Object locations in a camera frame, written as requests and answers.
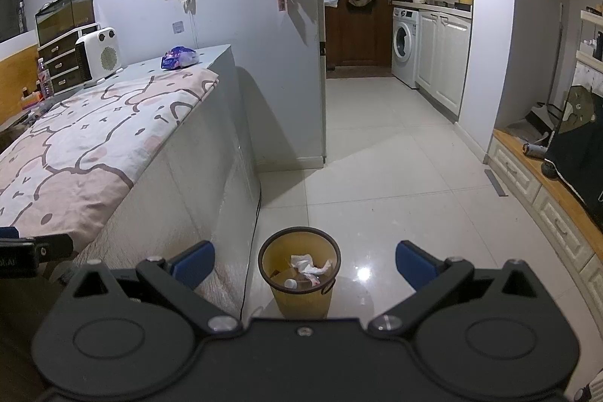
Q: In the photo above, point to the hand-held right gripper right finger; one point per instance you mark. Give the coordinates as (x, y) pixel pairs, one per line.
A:
(414, 263)

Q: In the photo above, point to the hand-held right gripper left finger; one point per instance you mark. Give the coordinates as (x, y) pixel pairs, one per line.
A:
(195, 263)

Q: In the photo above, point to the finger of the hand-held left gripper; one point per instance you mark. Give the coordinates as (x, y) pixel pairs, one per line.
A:
(52, 249)
(7, 232)

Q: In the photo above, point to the yellow trash bin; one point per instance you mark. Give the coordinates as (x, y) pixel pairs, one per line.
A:
(301, 303)

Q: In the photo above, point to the pink printed bedsheet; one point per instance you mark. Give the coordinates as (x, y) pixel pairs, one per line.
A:
(94, 138)

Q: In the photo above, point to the pink box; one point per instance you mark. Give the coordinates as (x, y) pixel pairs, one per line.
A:
(30, 100)

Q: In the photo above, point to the white drawer cabinet wooden top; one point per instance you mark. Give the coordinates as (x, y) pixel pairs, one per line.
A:
(560, 223)

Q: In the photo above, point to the small water bottle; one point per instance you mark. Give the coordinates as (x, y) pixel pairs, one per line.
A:
(44, 79)

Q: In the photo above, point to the grey spray can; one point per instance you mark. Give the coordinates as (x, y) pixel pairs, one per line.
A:
(534, 149)

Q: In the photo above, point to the dark drawer chest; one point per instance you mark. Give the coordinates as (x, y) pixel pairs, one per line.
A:
(59, 63)

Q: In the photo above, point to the white space heater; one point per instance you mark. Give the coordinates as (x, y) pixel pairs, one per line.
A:
(106, 58)

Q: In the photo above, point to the black printed cloth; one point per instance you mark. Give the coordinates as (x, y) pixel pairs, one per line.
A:
(579, 147)

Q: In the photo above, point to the blue tissue packet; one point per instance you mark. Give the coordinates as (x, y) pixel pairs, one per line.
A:
(179, 58)

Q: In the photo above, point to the white kitchen cabinet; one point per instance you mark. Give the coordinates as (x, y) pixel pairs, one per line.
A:
(443, 58)

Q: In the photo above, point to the white washing machine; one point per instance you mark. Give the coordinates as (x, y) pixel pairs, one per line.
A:
(405, 44)

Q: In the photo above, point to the glass fish tank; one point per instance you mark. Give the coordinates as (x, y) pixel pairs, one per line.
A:
(66, 18)

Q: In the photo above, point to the kitchen counter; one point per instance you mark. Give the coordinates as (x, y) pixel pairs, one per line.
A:
(438, 5)

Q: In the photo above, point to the white wall shelf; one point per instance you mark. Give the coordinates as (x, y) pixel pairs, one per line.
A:
(589, 53)

